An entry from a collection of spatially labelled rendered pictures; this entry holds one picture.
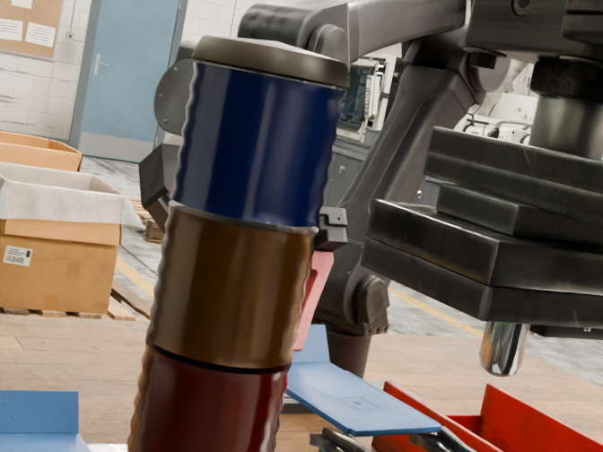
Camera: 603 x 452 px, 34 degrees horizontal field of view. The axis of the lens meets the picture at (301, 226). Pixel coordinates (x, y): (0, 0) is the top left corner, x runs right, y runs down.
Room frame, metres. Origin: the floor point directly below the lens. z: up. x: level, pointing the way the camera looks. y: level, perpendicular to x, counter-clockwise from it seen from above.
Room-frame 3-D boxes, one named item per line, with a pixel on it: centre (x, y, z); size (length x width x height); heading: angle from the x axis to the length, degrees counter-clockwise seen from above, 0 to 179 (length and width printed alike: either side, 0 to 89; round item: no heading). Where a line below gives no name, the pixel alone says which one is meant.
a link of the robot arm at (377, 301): (0.92, -0.05, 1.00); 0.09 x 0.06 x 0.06; 51
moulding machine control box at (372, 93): (9.45, -0.45, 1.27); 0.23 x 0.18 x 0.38; 117
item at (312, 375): (0.67, -0.04, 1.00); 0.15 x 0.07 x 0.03; 33
